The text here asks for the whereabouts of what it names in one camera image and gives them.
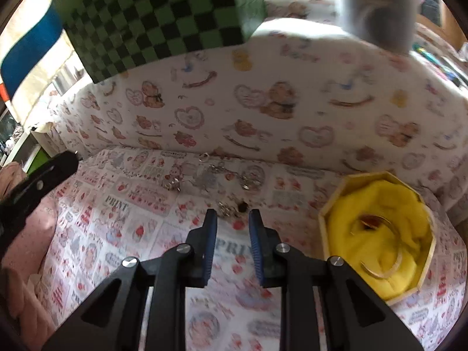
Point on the bear print white pillow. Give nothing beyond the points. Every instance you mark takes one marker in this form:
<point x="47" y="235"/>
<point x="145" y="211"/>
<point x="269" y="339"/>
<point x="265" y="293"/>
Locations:
<point x="298" y="92"/>

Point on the silver keychain charm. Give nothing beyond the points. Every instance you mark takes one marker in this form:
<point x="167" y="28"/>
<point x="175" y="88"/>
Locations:
<point x="251" y="178"/>

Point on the strawberry print bed sheet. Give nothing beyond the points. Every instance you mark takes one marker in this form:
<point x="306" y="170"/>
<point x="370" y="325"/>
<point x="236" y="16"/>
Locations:
<point x="115" y="207"/>

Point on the pink quilted blanket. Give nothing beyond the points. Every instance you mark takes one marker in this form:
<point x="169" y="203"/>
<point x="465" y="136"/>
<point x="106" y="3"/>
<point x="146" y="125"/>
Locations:
<point x="21" y="266"/>

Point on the silver bear charm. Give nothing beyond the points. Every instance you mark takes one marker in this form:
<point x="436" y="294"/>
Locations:
<point x="173" y="181"/>

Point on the red gold brooch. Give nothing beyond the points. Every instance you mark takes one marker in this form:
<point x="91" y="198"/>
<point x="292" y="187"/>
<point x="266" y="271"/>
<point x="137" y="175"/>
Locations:
<point x="370" y="222"/>

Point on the yellow cloth pouch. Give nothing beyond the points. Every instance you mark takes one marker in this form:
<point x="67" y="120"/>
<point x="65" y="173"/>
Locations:
<point x="384" y="233"/>

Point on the blue white striped cushion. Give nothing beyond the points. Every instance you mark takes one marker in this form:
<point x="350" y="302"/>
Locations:
<point x="33" y="48"/>

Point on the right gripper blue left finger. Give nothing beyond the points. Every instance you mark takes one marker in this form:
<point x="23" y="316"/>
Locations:
<point x="149" y="292"/>

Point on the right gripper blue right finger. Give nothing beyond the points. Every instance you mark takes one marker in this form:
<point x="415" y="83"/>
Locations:
<point x="354" y="317"/>

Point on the grey cylindrical cup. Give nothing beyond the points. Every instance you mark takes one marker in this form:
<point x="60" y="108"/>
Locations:
<point x="387" y="24"/>

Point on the octagonal gold jewelry box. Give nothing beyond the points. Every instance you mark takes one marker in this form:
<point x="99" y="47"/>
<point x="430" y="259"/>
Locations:
<point x="376" y="233"/>

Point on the green black checkered box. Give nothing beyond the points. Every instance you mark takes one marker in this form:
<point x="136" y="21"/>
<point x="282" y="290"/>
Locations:
<point x="112" y="36"/>

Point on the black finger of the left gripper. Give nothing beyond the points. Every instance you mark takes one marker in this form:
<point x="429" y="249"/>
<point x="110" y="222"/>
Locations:
<point x="18" y="204"/>

